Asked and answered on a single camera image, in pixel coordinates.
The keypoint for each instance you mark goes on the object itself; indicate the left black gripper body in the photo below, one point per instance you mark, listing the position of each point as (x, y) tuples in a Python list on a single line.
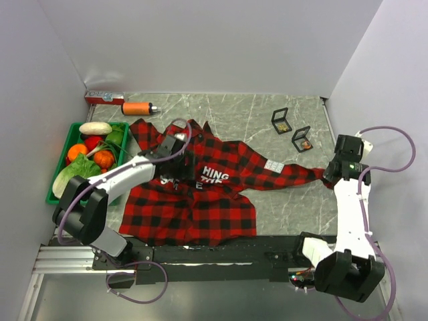
[(179, 169)]

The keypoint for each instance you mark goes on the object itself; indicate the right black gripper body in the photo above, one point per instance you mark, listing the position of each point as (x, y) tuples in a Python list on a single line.
[(328, 177)]

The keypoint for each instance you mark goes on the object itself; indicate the red black plaid shirt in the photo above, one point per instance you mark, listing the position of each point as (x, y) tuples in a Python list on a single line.
[(210, 209)]

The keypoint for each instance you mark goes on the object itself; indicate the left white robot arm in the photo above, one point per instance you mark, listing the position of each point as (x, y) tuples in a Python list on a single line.
[(81, 212)]

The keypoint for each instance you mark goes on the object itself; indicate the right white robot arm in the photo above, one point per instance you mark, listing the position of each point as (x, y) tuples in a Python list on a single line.
[(350, 269)]

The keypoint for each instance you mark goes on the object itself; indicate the black case with orange brooch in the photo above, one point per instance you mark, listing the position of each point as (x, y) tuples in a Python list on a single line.
[(300, 140)]

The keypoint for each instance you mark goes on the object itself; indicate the black case with gold brooch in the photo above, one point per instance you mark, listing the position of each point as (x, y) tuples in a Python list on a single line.
[(279, 121)]

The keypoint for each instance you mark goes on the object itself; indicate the toy green pepper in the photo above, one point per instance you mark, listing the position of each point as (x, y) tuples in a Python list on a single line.
[(115, 137)]

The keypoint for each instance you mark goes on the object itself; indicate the toy orange pumpkin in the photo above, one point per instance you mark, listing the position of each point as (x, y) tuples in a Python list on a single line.
[(104, 159)]

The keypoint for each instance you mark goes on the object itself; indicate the orange cylindrical bottle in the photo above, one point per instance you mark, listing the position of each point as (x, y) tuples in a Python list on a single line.
[(139, 109)]

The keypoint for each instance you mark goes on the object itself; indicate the toy red tomato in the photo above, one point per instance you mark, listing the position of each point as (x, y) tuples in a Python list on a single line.
[(91, 142)]

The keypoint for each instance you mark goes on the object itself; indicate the toy white radish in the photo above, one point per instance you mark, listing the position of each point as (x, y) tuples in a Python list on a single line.
[(95, 128)]

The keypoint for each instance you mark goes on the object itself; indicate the toy napa cabbage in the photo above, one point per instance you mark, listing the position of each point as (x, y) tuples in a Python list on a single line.
[(80, 166)]

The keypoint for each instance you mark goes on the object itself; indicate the green plastic basket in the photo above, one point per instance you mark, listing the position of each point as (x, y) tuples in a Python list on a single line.
[(75, 137)]

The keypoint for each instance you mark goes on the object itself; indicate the red rectangular box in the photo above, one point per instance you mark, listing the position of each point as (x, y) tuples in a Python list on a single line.
[(104, 97)]

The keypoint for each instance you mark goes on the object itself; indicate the toy orange fruit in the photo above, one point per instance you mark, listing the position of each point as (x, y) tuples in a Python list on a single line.
[(76, 150)]

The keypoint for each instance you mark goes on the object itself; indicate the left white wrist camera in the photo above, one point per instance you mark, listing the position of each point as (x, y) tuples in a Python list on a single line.
[(178, 131)]

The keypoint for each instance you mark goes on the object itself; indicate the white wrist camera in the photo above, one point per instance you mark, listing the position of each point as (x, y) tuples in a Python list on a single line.
[(178, 131), (366, 145)]

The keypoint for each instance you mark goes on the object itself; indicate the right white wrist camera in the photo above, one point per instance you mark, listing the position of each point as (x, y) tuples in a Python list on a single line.
[(366, 145)]

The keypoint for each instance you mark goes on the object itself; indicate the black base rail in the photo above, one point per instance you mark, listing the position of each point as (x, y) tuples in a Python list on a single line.
[(270, 258)]

